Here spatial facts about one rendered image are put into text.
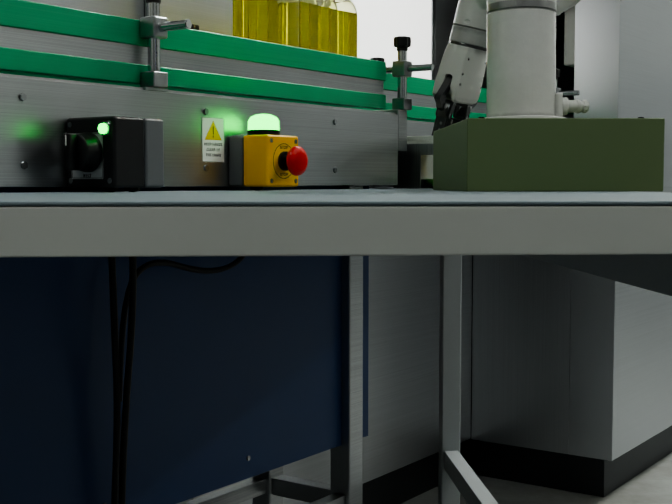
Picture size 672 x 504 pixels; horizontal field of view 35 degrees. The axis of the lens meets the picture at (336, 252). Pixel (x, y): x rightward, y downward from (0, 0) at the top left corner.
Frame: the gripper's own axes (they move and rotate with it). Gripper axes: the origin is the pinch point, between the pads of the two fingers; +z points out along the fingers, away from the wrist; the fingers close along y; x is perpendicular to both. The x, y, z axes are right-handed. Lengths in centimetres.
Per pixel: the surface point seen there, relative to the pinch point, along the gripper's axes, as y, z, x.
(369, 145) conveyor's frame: 22.4, 4.0, -2.1
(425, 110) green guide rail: -15.6, -1.2, -14.0
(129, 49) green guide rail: 74, -5, -8
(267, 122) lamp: 56, 1, 1
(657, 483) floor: -95, 80, 33
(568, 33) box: -83, -24, -16
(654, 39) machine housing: -97, -27, 1
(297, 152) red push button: 55, 4, 7
